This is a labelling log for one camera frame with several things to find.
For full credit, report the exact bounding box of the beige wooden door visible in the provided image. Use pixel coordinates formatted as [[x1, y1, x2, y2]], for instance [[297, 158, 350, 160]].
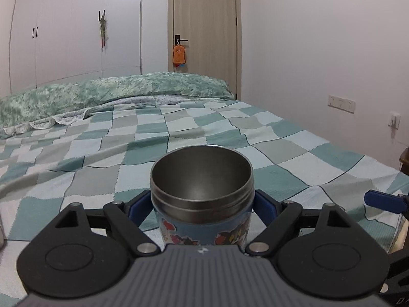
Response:
[[168, 0, 242, 99]]

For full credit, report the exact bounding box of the orange pouch on door handle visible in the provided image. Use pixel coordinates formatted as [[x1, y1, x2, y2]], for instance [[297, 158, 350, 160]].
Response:
[[173, 45, 186, 66]]

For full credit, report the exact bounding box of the green plant hanging ornament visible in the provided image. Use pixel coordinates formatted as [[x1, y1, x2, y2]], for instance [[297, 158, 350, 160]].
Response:
[[98, 10, 107, 50]]

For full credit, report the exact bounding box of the green floral duvet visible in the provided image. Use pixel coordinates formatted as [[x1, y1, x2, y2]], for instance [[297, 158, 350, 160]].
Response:
[[1, 72, 234, 135]]

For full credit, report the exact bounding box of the tall stainless steel tumbler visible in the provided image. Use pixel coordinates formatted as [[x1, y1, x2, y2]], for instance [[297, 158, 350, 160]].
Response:
[[0, 214, 7, 249]]

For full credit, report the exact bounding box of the white built-in wardrobe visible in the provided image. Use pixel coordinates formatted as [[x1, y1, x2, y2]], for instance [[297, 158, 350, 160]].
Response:
[[1, 0, 141, 96]]

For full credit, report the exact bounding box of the black door handle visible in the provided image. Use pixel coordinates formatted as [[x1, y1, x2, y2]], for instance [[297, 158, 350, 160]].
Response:
[[175, 35, 188, 45]]

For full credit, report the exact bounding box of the blue cartoon sticker cup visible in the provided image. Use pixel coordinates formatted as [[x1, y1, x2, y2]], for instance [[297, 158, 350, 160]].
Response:
[[150, 145, 255, 247]]

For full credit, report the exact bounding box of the white wall plug adapter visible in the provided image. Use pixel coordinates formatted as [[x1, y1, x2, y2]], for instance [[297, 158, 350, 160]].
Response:
[[388, 111, 401, 130]]

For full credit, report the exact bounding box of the green checkered blanket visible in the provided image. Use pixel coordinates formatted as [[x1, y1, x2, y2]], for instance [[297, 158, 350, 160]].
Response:
[[0, 97, 409, 307]]

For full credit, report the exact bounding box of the white wall socket panel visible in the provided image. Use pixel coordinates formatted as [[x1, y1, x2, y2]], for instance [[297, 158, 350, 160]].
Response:
[[328, 96, 356, 114]]

